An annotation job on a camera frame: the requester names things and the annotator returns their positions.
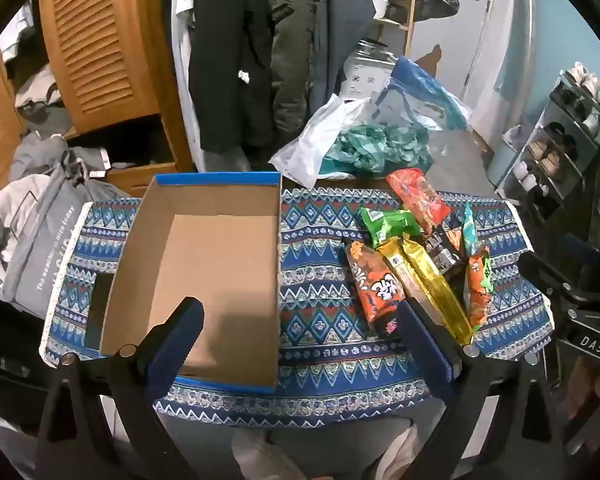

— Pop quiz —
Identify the black snack packet white label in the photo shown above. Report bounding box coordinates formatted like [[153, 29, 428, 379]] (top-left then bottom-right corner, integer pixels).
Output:
[[422, 237, 459, 276]]

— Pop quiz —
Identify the blue patterned tablecloth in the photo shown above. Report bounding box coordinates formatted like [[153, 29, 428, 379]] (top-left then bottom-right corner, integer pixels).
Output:
[[39, 185, 557, 427]]

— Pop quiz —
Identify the white hanging garment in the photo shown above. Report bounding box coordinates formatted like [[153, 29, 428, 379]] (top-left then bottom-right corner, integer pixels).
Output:
[[162, 0, 206, 171]]

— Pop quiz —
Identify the wooden shelf rack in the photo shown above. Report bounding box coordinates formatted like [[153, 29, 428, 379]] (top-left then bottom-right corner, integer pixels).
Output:
[[370, 0, 423, 56]]

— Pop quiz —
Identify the olive green jacket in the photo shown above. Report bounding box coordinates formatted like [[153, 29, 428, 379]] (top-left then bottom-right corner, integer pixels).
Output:
[[262, 0, 316, 148]]

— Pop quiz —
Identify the red-orange snack bag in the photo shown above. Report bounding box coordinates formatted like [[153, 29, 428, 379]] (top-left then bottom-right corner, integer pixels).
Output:
[[385, 167, 452, 237]]

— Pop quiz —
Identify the person's grey clothing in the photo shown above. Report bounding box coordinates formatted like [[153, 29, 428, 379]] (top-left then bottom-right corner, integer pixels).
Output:
[[229, 417, 422, 480]]

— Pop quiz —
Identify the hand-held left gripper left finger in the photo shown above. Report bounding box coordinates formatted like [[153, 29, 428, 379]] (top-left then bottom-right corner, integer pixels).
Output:
[[35, 297, 206, 480]]

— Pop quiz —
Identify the wooden wardrobe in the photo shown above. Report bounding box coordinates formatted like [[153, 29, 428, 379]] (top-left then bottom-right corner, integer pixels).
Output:
[[0, 0, 202, 200]]

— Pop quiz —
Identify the teal checkered cloth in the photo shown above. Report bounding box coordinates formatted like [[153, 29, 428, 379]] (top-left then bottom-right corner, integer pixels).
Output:
[[320, 121, 434, 179]]

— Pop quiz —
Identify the green snack bag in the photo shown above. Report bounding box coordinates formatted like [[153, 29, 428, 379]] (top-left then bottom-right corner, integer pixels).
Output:
[[359, 206, 424, 249]]

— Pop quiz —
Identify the blue-grey hanging coat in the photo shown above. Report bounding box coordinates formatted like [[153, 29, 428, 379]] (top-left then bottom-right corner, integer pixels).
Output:
[[307, 0, 376, 111]]

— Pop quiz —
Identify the grey clothes pile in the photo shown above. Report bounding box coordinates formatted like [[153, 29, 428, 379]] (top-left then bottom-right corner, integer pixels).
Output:
[[7, 62, 131, 181]]

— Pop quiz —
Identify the blue plastic bag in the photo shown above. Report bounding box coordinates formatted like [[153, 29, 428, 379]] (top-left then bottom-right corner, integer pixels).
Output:
[[370, 55, 474, 134]]

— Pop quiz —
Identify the grey laundry bag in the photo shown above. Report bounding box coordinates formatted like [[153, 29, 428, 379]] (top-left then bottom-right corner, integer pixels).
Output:
[[0, 160, 147, 312]]

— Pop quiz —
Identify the pale blue bin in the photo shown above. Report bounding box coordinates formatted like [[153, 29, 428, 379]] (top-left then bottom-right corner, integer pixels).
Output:
[[485, 125, 531, 197]]

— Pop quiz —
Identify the black hanging coat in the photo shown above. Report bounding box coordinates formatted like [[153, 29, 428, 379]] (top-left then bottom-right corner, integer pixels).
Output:
[[187, 0, 276, 156]]

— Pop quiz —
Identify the grey shoe rack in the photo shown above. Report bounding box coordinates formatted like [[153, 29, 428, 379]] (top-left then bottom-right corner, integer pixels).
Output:
[[495, 66, 600, 222]]

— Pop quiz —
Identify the gold snack packet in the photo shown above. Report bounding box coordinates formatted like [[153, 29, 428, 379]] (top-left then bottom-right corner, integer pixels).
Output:
[[377, 235, 474, 347]]

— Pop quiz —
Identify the blue-edged cardboard box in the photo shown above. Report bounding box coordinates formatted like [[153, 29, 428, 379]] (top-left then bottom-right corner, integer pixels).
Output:
[[84, 172, 284, 395]]

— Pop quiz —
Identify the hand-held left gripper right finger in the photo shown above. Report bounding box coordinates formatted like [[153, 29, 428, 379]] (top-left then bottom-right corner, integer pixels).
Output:
[[362, 300, 573, 480]]

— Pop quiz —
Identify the white plastic bag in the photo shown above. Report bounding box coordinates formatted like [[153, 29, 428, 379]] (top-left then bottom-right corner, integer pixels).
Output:
[[269, 92, 372, 189]]

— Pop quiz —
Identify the orange stick snack packet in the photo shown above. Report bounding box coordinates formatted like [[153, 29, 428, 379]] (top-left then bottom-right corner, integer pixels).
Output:
[[464, 244, 495, 332]]

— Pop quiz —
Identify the teal snack packet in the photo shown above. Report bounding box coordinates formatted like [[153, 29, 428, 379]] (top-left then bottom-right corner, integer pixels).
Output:
[[460, 203, 481, 259]]

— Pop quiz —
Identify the group of assorted shoes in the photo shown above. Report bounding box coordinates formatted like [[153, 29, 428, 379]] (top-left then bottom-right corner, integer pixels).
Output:
[[511, 61, 600, 197]]

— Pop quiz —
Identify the orange snack packet white lettering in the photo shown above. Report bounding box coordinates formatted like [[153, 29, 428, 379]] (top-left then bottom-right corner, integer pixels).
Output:
[[345, 240, 409, 339]]

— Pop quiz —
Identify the white metal-lidded container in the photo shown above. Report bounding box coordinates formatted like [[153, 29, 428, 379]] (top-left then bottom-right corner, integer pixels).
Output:
[[340, 39, 402, 102]]

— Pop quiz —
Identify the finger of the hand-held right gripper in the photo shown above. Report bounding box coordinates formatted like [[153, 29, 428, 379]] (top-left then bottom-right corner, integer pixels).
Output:
[[517, 251, 582, 307], [562, 234, 600, 282]]

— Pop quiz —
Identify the person's right hand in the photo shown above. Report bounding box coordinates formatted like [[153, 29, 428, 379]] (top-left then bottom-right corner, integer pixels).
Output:
[[561, 366, 600, 423]]

